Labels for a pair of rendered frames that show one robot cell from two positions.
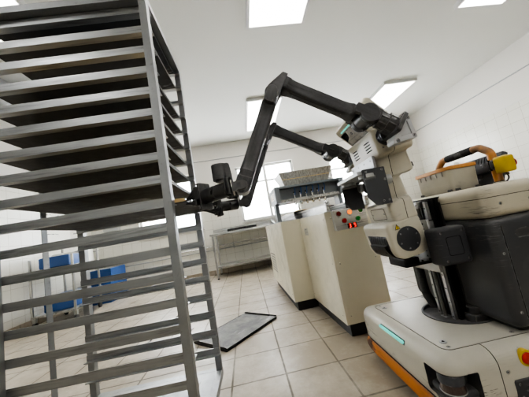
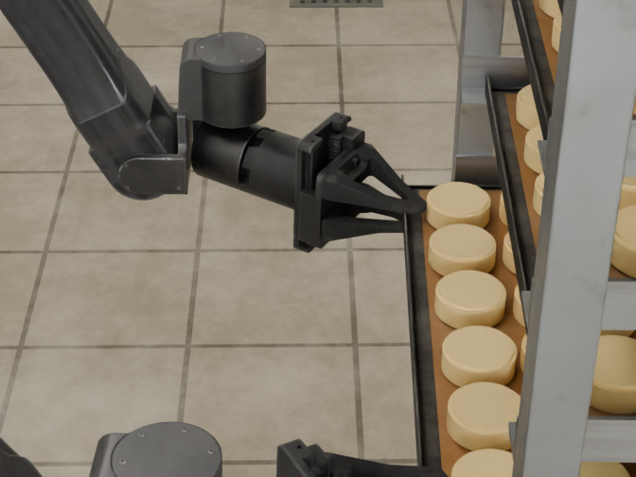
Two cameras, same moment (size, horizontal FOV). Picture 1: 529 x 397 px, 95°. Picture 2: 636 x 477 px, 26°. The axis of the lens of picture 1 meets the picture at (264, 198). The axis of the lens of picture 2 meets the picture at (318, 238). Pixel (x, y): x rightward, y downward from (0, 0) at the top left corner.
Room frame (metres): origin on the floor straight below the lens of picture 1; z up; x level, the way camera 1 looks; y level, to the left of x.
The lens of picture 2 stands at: (1.86, 0.30, 1.55)
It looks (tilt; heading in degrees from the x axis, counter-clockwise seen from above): 34 degrees down; 185
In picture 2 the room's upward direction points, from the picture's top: straight up
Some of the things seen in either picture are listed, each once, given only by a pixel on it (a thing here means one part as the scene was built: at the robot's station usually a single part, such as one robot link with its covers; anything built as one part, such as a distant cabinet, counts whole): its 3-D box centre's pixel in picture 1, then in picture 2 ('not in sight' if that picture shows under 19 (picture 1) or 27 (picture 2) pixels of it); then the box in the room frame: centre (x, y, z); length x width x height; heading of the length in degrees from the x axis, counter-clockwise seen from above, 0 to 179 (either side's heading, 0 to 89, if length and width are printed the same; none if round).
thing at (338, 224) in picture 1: (349, 217); not in sight; (1.69, -0.56, 0.77); 0.24 x 0.04 x 0.14; 98
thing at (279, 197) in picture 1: (307, 201); not in sight; (2.55, -0.44, 1.01); 0.72 x 0.33 x 0.34; 98
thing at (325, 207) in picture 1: (294, 217); not in sight; (2.65, -0.28, 0.87); 2.01 x 0.03 x 0.07; 8
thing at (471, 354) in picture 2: not in sight; (478, 358); (1.13, 0.35, 0.96); 0.05 x 0.05 x 0.02
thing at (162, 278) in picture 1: (94, 291); not in sight; (0.88, 0.65, 0.69); 0.64 x 0.03 x 0.03; 94
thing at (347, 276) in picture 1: (338, 259); not in sight; (2.05, -0.51, 0.45); 0.70 x 0.34 x 0.90; 8
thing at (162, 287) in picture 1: (146, 290); not in sight; (1.27, 0.68, 0.60); 0.64 x 0.03 x 0.03; 94
